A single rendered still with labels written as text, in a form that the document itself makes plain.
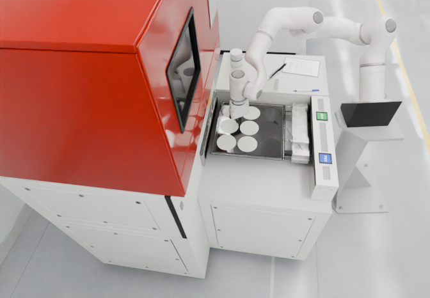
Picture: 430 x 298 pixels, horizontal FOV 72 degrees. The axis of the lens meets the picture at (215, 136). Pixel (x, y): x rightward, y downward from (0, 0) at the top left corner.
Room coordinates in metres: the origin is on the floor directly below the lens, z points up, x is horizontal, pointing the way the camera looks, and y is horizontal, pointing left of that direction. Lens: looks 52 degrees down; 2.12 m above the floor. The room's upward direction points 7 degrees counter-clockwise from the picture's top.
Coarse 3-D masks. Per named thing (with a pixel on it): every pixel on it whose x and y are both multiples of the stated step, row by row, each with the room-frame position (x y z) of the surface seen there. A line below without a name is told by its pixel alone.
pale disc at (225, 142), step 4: (220, 136) 0.96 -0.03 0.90; (224, 136) 0.96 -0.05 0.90; (228, 136) 0.96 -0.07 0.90; (232, 136) 0.95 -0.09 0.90; (220, 140) 0.94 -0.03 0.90; (224, 140) 0.94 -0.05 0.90; (228, 140) 0.93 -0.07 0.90; (232, 140) 0.93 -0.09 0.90; (220, 144) 0.91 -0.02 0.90; (224, 144) 0.91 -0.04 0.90; (228, 144) 0.91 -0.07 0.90; (232, 144) 0.90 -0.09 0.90; (224, 148) 0.88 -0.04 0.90; (228, 148) 0.88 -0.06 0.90
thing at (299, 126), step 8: (296, 112) 1.09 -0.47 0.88; (304, 112) 1.08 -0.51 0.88; (296, 120) 1.03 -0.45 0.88; (304, 120) 1.02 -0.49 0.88; (296, 128) 0.98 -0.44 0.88; (304, 128) 0.97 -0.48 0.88; (296, 136) 0.92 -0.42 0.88; (304, 136) 0.92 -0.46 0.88; (296, 160) 0.78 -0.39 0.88; (304, 160) 0.77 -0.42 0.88
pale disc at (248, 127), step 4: (244, 124) 1.03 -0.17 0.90; (248, 124) 1.02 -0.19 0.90; (252, 124) 1.02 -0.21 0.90; (256, 124) 1.02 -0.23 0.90; (240, 128) 1.00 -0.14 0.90; (244, 128) 1.00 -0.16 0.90; (248, 128) 1.00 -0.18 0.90; (252, 128) 0.99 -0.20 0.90; (256, 128) 0.99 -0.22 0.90; (244, 132) 0.97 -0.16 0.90; (248, 132) 0.97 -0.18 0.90; (252, 132) 0.96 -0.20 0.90; (256, 132) 0.96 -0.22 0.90
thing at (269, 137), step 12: (264, 108) 1.13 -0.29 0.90; (276, 108) 1.12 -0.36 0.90; (252, 120) 1.05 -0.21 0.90; (264, 120) 1.04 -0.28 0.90; (276, 120) 1.03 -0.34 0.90; (216, 132) 0.99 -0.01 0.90; (240, 132) 0.97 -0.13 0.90; (264, 132) 0.96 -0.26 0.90; (276, 132) 0.95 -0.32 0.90; (216, 144) 0.92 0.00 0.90; (264, 144) 0.88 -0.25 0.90; (276, 144) 0.87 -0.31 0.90; (276, 156) 0.80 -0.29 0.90
